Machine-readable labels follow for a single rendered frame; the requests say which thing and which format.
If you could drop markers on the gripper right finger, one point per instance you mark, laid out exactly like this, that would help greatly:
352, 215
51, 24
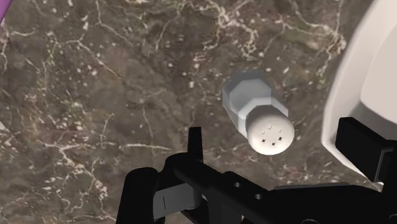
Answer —
359, 145

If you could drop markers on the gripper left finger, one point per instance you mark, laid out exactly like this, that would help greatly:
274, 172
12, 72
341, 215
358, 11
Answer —
139, 192

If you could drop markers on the white salt shaker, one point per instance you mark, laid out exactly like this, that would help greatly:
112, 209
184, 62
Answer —
263, 121

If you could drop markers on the purple object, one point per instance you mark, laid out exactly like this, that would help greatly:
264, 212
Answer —
3, 7

